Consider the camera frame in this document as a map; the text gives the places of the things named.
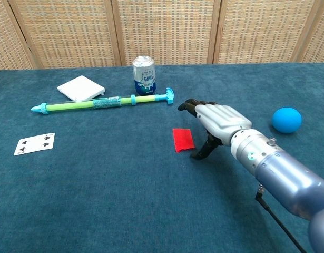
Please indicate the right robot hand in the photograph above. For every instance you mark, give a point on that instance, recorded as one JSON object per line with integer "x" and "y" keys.
{"x": 219, "y": 124}

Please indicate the woven folding screen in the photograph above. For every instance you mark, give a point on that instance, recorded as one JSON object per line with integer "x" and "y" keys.
{"x": 161, "y": 31}

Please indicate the green and cyan water pump toy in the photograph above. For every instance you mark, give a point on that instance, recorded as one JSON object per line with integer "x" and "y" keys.
{"x": 103, "y": 103}

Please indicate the blue foam ball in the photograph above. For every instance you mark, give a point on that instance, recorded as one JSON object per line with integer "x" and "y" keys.
{"x": 286, "y": 120}

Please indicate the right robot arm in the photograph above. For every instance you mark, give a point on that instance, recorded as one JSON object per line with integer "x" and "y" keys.
{"x": 280, "y": 171}

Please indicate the blue table cloth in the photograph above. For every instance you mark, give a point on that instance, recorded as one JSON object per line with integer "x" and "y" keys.
{"x": 125, "y": 171}

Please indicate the silver and blue drink can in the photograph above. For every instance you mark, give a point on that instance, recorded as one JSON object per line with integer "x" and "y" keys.
{"x": 143, "y": 76}

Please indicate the white flat box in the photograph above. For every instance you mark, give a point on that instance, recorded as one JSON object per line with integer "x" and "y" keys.
{"x": 81, "y": 88}

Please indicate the four of clubs playing card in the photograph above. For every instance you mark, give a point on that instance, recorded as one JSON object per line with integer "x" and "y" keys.
{"x": 35, "y": 143}

